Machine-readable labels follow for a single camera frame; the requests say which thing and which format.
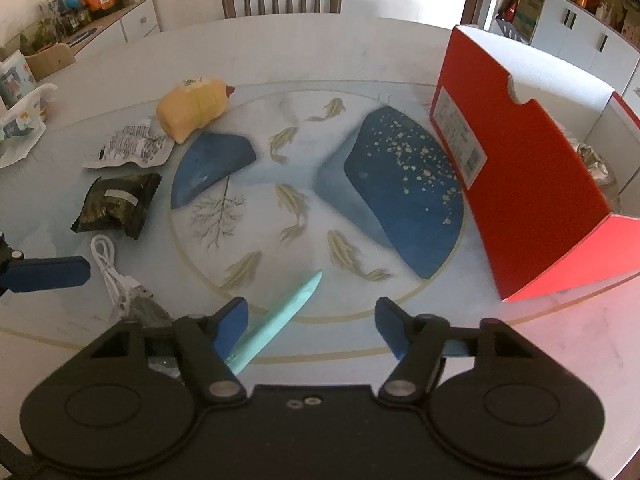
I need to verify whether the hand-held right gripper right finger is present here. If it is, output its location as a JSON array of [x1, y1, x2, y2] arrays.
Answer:
[[375, 296, 527, 403]]

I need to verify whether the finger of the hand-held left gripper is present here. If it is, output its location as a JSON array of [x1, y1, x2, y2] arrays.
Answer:
[[0, 232, 92, 297]]

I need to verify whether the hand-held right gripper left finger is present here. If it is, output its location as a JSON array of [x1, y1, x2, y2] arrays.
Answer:
[[90, 296, 249, 403]]

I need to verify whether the white usb cable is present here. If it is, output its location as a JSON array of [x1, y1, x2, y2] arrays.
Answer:
[[90, 235, 153, 311]]

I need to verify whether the white printed snack wrapper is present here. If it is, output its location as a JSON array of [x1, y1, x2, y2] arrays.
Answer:
[[82, 122, 176, 170]]

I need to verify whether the red cardboard box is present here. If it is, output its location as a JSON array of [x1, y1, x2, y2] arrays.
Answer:
[[431, 24, 640, 303]]

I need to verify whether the yellow plush toy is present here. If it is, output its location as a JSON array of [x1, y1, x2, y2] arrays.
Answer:
[[156, 76, 235, 143]]

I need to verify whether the white patterned desktop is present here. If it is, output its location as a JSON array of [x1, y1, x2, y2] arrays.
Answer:
[[0, 15, 640, 480]]

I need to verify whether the dark green snack packet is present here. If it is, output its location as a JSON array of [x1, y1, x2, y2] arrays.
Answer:
[[71, 172, 163, 240]]

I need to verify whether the white patterned carton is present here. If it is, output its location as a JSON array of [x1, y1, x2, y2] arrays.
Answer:
[[0, 55, 38, 108]]

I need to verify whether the white sideboard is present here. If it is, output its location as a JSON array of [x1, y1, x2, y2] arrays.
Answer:
[[25, 0, 162, 81]]

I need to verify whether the cardboard carton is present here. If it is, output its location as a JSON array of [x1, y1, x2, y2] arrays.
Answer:
[[512, 0, 543, 41]]

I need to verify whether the white and wood wall cabinet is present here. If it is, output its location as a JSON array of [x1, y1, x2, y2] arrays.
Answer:
[[492, 0, 640, 106]]

